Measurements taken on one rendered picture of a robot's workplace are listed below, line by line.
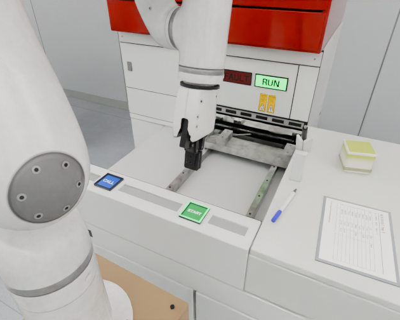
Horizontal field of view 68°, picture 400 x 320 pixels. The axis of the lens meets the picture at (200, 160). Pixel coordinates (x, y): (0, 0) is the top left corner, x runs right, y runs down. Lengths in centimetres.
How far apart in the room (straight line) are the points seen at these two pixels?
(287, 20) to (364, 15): 156
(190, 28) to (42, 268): 41
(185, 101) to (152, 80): 82
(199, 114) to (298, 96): 62
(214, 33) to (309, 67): 60
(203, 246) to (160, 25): 47
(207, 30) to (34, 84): 30
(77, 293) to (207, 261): 34
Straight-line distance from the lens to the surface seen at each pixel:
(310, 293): 69
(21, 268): 44
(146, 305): 64
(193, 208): 72
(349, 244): 71
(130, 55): 138
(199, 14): 53
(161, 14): 59
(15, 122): 30
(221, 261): 71
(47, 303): 48
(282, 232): 69
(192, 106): 53
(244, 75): 114
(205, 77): 53
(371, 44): 257
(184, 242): 73
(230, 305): 84
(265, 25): 103
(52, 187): 30
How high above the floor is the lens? 146
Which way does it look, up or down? 34 degrees down
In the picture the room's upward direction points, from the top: straight up
